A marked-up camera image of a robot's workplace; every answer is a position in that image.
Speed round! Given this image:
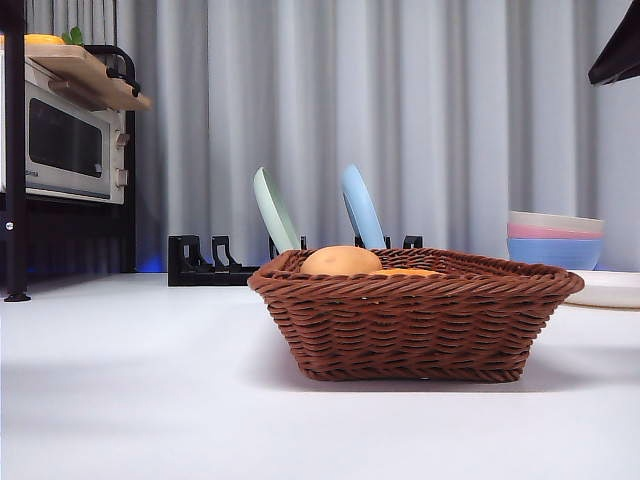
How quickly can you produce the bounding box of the yellow fruit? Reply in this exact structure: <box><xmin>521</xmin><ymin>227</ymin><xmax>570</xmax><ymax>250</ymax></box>
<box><xmin>23</xmin><ymin>32</ymin><xmax>66</xmax><ymax>47</ymax></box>

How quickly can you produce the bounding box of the pink bowl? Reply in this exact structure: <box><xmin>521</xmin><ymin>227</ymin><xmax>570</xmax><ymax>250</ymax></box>
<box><xmin>507</xmin><ymin>222</ymin><xmax>606</xmax><ymax>241</ymax></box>

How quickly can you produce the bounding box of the white plate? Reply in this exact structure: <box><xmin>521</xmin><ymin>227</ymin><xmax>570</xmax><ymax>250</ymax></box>
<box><xmin>564</xmin><ymin>269</ymin><xmax>640</xmax><ymax>309</ymax></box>

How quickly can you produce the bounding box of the wooden cutting board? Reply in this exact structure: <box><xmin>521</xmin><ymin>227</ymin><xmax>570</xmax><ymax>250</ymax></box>
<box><xmin>23</xmin><ymin>43</ymin><xmax>153</xmax><ymax>113</ymax></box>

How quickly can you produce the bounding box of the pale green plate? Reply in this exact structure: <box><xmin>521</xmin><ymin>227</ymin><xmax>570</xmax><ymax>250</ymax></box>
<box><xmin>252</xmin><ymin>166</ymin><xmax>303</xmax><ymax>256</ymax></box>

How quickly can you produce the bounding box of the brown woven wicker basket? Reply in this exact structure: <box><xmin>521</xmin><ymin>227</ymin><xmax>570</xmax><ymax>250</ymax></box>
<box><xmin>247</xmin><ymin>247</ymin><xmax>586</xmax><ymax>384</ymax></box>

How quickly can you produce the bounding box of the grey pleated curtain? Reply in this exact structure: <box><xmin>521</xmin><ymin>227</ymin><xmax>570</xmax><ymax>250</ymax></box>
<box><xmin>24</xmin><ymin>0</ymin><xmax>640</xmax><ymax>274</ymax></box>

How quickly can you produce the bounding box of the black metal shelf frame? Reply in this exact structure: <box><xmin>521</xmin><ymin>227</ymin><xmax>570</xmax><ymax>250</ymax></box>
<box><xmin>0</xmin><ymin>0</ymin><xmax>138</xmax><ymax>304</ymax></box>

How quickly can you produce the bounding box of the cream toaster oven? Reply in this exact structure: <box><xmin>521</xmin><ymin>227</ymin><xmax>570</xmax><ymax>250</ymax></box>
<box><xmin>0</xmin><ymin>52</ymin><xmax>130</xmax><ymax>207</ymax></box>

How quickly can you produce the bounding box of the cream bowl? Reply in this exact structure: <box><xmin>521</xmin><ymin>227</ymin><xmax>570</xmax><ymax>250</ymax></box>
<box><xmin>508</xmin><ymin>210</ymin><xmax>607</xmax><ymax>235</ymax></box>

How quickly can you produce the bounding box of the blue bowl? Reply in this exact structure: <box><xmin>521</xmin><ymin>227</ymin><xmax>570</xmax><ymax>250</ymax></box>
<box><xmin>507</xmin><ymin>236</ymin><xmax>605</xmax><ymax>272</ymax></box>

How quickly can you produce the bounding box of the orange corn cob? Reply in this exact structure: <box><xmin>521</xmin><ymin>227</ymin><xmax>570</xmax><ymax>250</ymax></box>
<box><xmin>372</xmin><ymin>267</ymin><xmax>444</xmax><ymax>279</ymax></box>

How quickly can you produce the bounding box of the light blue plate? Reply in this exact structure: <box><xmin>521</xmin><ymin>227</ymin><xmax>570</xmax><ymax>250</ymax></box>
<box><xmin>340</xmin><ymin>163</ymin><xmax>388</xmax><ymax>251</ymax></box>

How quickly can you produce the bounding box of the black dish rack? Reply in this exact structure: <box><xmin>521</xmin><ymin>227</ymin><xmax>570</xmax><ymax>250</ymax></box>
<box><xmin>167</xmin><ymin>233</ymin><xmax>425</xmax><ymax>288</ymax></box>

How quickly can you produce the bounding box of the brown potato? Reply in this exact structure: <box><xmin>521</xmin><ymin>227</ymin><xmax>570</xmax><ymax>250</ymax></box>
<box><xmin>299</xmin><ymin>244</ymin><xmax>384</xmax><ymax>276</ymax></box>

